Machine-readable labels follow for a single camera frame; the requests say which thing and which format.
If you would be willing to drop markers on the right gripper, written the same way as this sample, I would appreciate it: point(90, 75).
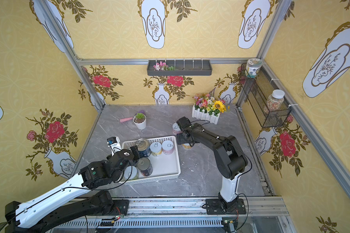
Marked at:
point(182, 137)

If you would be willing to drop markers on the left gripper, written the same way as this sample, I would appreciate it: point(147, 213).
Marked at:
point(134, 153)

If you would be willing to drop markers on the pink small can back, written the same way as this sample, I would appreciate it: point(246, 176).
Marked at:
point(176, 129)

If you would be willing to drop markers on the pink small can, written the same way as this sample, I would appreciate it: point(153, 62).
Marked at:
point(167, 147)
point(176, 129)

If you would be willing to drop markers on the yellow small can front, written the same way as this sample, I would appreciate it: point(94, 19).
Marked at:
point(186, 146)

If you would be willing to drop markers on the yellow small can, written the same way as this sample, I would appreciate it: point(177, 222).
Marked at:
point(156, 149)
point(186, 146)

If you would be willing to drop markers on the pink small can front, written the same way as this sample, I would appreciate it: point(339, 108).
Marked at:
point(167, 147)

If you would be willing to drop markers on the dark tomato tin can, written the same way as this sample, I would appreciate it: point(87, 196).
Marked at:
point(144, 166)

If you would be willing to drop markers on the blue tin can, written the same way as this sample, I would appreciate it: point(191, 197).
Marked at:
point(143, 146)

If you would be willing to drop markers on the white small can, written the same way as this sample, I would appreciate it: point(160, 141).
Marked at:
point(131, 173)

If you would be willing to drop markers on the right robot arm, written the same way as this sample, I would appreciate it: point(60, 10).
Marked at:
point(230, 159)

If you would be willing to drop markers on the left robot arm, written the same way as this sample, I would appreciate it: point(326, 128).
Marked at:
point(81, 195)

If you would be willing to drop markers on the white plastic basket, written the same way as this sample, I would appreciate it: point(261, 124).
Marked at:
point(165, 167)

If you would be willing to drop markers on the flower box white fence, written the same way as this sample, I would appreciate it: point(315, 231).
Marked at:
point(208, 108)

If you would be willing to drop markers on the potted succulent white pot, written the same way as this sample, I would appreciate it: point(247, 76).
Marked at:
point(140, 121)

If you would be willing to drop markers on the pink purple toy shovel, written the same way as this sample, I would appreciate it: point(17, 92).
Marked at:
point(130, 118)

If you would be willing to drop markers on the small pink shelf flowers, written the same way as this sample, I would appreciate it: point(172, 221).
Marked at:
point(163, 66)

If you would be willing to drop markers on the clear jar white lid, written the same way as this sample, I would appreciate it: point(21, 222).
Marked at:
point(274, 101)

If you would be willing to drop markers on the jar with patterned label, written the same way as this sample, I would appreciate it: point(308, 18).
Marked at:
point(253, 67)

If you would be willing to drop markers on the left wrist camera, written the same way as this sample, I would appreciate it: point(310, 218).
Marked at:
point(114, 144)

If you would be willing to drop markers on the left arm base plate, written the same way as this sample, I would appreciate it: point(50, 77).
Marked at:
point(117, 207)

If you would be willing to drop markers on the grey wall shelf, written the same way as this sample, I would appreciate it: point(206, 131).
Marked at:
point(184, 67)

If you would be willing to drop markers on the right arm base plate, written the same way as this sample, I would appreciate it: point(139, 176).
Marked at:
point(221, 207)

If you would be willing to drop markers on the black wire wall basket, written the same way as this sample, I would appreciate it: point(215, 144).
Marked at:
point(257, 90)

